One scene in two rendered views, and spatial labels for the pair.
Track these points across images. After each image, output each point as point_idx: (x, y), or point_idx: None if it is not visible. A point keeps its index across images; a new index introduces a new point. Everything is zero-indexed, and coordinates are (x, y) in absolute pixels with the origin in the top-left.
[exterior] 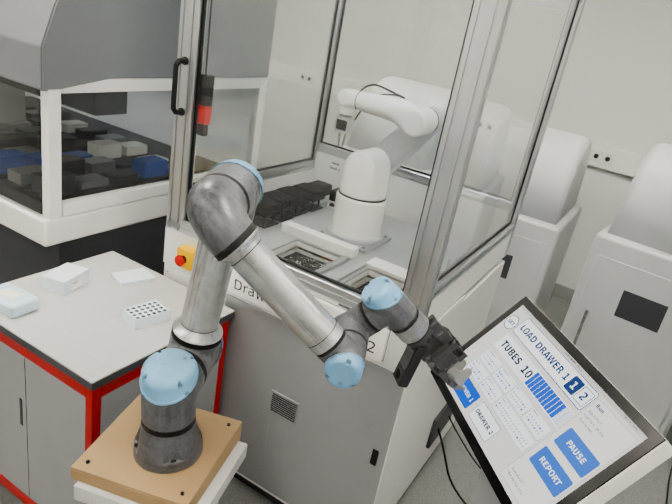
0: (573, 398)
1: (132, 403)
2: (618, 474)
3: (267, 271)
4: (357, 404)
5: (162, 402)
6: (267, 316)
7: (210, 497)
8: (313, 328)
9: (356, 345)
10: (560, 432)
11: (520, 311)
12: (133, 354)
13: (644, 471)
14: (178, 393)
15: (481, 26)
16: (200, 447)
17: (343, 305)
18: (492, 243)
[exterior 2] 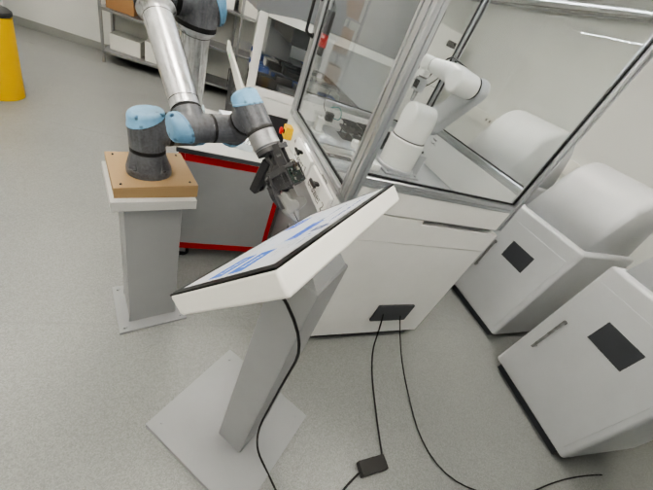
0: (306, 233)
1: (168, 153)
2: (233, 281)
3: (153, 27)
4: None
5: (127, 124)
6: None
7: (140, 200)
8: (167, 85)
9: (195, 116)
10: (271, 249)
11: (377, 191)
12: (212, 150)
13: (257, 296)
14: (134, 122)
15: None
16: (155, 175)
17: (323, 175)
18: (472, 199)
